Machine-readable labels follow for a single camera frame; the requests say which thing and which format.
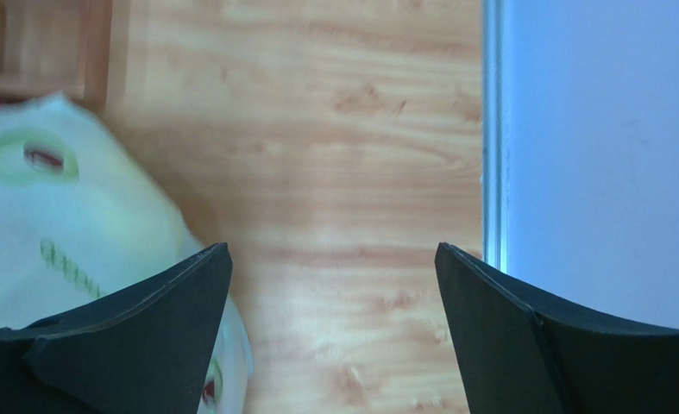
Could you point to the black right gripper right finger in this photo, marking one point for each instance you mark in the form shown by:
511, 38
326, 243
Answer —
521, 349

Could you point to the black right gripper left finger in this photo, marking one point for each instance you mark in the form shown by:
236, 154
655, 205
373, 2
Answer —
143, 349

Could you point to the translucent white plastic bag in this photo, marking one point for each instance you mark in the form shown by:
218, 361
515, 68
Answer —
80, 220

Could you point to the wooden compartment tray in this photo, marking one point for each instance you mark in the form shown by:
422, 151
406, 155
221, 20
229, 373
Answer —
55, 46

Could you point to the aluminium frame post right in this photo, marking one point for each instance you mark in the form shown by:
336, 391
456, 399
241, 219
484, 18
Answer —
493, 177

